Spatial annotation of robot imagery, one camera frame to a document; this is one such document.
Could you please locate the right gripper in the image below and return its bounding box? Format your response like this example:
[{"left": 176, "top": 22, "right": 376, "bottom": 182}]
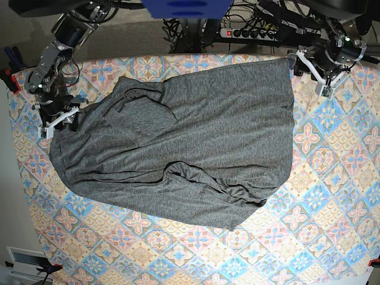
[{"left": 32, "top": 99, "right": 81, "bottom": 139}]

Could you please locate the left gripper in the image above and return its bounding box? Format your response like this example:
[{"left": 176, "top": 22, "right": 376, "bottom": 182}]
[{"left": 287, "top": 46, "right": 350, "bottom": 98}]

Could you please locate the grey t-shirt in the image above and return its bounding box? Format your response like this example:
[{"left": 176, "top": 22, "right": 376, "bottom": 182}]
[{"left": 49, "top": 58, "right": 294, "bottom": 230}]

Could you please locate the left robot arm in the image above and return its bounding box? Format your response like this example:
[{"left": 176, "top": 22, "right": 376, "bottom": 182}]
[{"left": 290, "top": 15, "right": 367, "bottom": 98}]

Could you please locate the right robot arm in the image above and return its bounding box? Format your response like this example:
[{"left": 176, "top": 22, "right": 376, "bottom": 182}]
[{"left": 24, "top": 1, "right": 111, "bottom": 139}]

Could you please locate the red black clamp upper left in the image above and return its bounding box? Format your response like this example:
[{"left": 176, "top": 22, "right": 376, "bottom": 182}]
[{"left": 0, "top": 68, "right": 20, "bottom": 94}]

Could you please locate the red black clamp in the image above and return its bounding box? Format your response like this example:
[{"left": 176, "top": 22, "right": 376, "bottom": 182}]
[
  {"left": 5, "top": 261, "right": 62, "bottom": 276},
  {"left": 0, "top": 68, "right": 20, "bottom": 94}
]

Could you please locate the red black clamp lower left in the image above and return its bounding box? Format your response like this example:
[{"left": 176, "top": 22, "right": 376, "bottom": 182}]
[{"left": 5, "top": 261, "right": 62, "bottom": 276}]

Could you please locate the red clamp lower right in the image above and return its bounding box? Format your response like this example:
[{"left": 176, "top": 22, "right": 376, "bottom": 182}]
[{"left": 368, "top": 258, "right": 380, "bottom": 268}]

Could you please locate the aluminium frame post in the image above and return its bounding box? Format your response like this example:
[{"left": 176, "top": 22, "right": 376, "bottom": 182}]
[{"left": 340, "top": 16, "right": 380, "bottom": 62}]

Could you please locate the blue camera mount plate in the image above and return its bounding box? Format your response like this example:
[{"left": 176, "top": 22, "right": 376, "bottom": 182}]
[{"left": 141, "top": 0, "right": 233, "bottom": 19}]

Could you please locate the white wall vent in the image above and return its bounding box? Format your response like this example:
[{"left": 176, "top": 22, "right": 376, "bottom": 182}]
[{"left": 6, "top": 246, "right": 48, "bottom": 272}]

